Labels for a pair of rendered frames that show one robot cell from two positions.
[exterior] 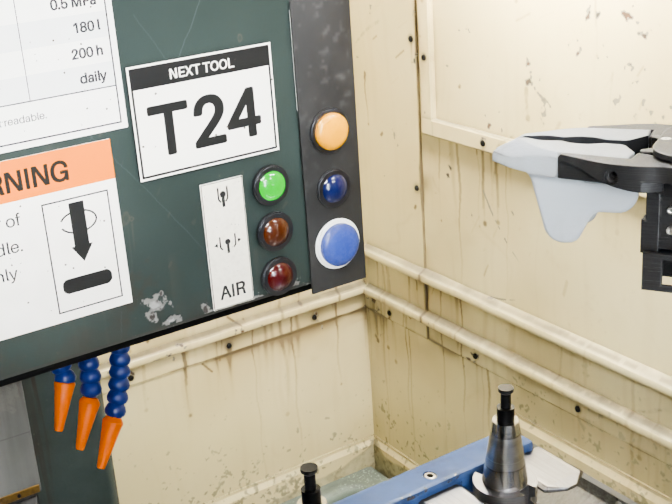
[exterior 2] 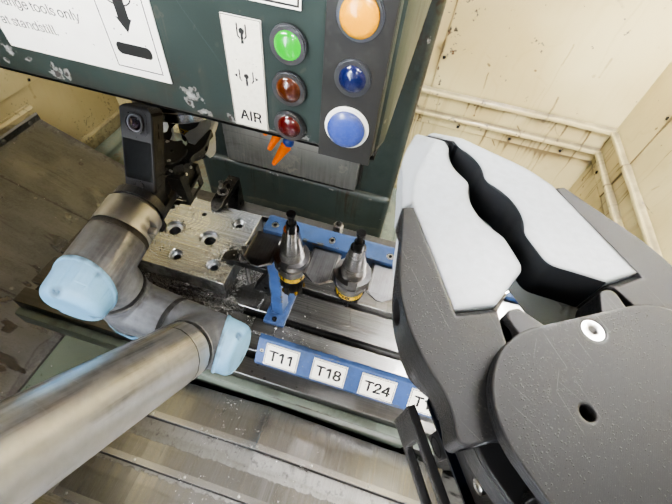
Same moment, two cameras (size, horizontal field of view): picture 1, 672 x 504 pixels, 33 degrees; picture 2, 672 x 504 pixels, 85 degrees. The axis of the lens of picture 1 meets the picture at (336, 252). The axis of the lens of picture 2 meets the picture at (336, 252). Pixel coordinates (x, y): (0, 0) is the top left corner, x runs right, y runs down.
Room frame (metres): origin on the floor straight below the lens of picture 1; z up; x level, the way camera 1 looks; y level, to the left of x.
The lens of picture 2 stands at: (0.54, -0.17, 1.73)
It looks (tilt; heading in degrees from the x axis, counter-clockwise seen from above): 53 degrees down; 42
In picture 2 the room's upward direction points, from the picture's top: 8 degrees clockwise
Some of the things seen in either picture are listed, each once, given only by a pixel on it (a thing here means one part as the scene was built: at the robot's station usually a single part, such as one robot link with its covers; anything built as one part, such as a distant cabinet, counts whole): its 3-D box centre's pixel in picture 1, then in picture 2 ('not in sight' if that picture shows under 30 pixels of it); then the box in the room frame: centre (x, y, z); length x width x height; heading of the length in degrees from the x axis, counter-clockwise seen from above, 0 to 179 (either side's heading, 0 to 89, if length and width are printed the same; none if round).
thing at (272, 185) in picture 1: (271, 185); (287, 45); (0.70, 0.04, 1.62); 0.02 x 0.01 x 0.02; 122
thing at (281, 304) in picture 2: not in sight; (277, 276); (0.78, 0.20, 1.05); 0.10 x 0.05 x 0.30; 32
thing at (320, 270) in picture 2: not in sight; (321, 267); (0.79, 0.08, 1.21); 0.07 x 0.05 x 0.01; 32
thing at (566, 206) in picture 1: (560, 194); (419, 246); (0.63, -0.14, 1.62); 0.09 x 0.03 x 0.06; 62
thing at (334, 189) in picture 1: (334, 188); (352, 78); (0.72, 0.00, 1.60); 0.02 x 0.01 x 0.02; 122
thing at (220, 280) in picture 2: not in sight; (193, 238); (0.71, 0.48, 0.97); 0.29 x 0.23 x 0.05; 122
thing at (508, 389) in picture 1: (505, 403); not in sight; (0.94, -0.15, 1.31); 0.02 x 0.02 x 0.03
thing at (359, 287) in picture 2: not in sight; (352, 275); (0.82, 0.04, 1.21); 0.06 x 0.06 x 0.03
